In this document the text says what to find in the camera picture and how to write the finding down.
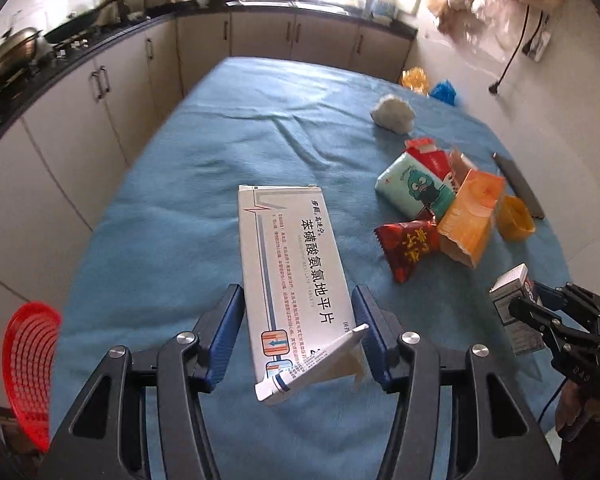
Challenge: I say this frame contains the grey white cigarette box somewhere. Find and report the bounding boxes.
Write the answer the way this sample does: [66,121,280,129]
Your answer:
[489,263,544,356]

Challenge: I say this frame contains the yellow plastic bowl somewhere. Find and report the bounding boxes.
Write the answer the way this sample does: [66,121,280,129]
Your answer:
[496,195,535,242]

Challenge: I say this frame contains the orange ointment carton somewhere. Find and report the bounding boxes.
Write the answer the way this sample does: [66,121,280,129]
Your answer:
[438,169,505,269]

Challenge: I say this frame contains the white ointment tube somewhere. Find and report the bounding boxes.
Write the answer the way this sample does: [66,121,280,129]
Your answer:
[254,323,370,405]

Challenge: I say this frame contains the dark red snack bag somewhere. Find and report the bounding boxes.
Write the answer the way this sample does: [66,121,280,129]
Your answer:
[375,220,440,284]

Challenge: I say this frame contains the white medicine box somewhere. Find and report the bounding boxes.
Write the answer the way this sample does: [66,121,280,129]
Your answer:
[238,185,355,382]

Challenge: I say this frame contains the teal cartoon tissue pack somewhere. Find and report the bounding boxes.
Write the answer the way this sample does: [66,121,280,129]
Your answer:
[375,153,455,220]

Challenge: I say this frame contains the red white torn carton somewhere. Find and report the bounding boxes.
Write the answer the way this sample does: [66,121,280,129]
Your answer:
[405,136,452,181]

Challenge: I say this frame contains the person's right hand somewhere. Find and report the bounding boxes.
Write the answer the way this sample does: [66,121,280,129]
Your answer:
[555,380,600,442]

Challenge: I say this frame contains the red plastic mesh basket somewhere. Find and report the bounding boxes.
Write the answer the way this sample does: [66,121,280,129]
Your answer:
[2,302,61,453]

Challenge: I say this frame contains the blue plastic bag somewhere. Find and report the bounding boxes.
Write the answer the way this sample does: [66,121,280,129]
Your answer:
[429,79,457,106]

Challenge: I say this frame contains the yellow plastic bag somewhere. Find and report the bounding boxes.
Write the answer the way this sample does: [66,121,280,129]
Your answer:
[400,67,430,96]

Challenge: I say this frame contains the lidded steel wok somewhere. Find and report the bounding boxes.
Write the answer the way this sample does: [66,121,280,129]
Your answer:
[0,27,41,78]

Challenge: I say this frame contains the black frying pan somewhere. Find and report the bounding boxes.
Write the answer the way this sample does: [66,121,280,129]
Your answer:
[44,0,120,44]

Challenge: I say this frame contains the black power cord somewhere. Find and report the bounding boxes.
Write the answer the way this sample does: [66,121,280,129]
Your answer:
[488,4,531,96]

